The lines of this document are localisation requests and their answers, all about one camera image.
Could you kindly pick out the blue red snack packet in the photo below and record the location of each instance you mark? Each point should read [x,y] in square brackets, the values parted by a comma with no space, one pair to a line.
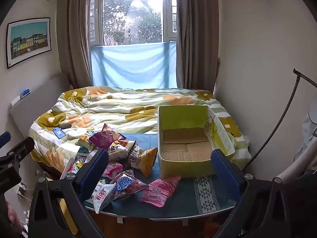
[126,184]

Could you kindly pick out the green cardboard box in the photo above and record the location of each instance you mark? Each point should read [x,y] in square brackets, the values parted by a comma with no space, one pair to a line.
[183,151]

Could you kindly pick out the blue card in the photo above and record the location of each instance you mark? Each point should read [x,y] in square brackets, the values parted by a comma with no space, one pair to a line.
[58,133]

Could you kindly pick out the grey cloth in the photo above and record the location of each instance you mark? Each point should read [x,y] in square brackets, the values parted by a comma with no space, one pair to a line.
[307,133]

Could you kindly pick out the brown curtain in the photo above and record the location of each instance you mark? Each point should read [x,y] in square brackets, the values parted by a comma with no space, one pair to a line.
[73,34]
[198,34]

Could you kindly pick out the patterned paper bag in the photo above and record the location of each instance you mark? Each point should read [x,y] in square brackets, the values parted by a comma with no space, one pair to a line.
[78,162]

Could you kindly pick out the light blue cloth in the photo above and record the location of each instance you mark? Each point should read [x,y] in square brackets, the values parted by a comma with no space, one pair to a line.
[133,65]

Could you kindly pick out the white snack packet dark lettering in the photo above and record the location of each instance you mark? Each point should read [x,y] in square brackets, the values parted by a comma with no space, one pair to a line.
[118,152]

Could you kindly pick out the white snack packet red lettering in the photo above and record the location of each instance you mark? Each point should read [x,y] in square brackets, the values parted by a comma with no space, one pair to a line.
[101,197]

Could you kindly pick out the purple snack packet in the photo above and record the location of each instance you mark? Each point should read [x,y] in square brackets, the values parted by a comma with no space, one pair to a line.
[102,140]

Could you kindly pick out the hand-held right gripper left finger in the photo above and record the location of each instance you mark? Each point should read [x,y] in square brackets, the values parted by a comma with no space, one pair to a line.
[95,172]

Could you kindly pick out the blue white small device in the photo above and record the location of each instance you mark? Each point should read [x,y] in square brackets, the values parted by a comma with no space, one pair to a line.
[24,93]

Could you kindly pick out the pink striped snack packet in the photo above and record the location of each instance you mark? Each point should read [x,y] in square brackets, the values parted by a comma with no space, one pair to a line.
[159,189]

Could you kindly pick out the blue patterned tablecloth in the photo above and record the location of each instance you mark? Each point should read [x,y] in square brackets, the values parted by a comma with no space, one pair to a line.
[203,191]

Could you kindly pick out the grey headboard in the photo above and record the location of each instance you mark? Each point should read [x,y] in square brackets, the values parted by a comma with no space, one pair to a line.
[37,99]

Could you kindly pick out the black curved rod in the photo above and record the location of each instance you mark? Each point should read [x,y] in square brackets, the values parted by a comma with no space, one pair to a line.
[288,105]

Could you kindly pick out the framed wall poster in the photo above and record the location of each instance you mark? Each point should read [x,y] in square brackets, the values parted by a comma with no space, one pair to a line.
[28,41]

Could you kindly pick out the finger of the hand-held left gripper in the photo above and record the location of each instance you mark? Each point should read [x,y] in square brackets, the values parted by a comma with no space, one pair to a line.
[5,140]
[21,148]

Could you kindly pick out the white tube frame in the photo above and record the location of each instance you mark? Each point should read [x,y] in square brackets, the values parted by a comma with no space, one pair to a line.
[294,164]

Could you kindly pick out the person's left hand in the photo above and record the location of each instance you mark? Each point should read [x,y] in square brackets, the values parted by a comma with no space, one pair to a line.
[13,217]

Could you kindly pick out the floral blanket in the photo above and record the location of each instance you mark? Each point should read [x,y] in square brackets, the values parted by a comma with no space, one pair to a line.
[118,109]

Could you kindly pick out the small black object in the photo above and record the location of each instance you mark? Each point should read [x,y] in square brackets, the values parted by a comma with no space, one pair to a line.
[65,127]

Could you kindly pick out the cream yellow snack packet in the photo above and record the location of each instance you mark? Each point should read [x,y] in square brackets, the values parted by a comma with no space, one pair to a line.
[84,141]

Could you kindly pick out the window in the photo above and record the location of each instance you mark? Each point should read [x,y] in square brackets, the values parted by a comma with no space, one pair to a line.
[132,12]

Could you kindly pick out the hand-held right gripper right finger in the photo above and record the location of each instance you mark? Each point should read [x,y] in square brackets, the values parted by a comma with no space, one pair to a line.
[223,174]

